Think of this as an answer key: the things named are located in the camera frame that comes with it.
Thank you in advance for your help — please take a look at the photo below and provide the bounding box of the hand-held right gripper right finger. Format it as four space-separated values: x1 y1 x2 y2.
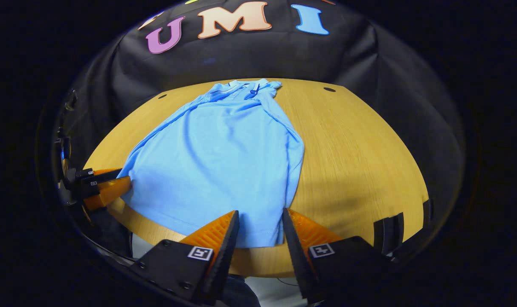
282 207 393 305

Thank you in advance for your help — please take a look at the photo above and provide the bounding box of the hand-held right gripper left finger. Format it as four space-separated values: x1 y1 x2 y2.
130 209 241 306

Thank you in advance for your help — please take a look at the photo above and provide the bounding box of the black backdrop cloth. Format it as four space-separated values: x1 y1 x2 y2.
60 0 467 256

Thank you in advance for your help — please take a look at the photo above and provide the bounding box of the black chair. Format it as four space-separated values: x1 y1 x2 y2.
373 212 405 257

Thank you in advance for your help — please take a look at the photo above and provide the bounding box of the light blue T-shirt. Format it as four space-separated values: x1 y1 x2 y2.
117 78 305 249

